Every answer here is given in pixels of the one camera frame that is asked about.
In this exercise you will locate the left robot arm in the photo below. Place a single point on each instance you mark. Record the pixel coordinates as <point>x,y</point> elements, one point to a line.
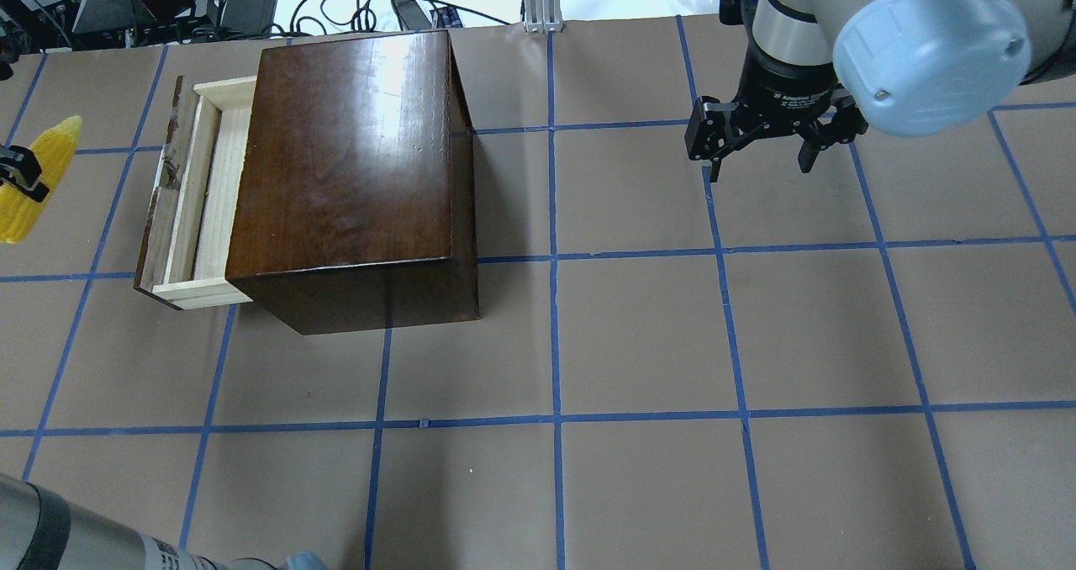
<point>42,530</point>

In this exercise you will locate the light wood drawer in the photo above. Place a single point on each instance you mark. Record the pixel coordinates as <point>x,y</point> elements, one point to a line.
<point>188,228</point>

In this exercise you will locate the yellow toy corn cob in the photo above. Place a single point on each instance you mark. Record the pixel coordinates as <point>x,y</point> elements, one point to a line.
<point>54,148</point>

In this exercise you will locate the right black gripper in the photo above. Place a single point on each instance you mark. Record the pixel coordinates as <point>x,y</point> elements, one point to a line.
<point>784,89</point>

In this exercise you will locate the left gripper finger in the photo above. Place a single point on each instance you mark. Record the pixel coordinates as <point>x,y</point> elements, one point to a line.
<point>21,169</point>

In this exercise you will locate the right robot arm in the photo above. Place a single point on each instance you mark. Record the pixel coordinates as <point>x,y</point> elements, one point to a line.
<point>915,67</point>

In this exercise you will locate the dark wooden drawer cabinet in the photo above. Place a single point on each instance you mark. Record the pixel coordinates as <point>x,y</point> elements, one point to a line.
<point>356,208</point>

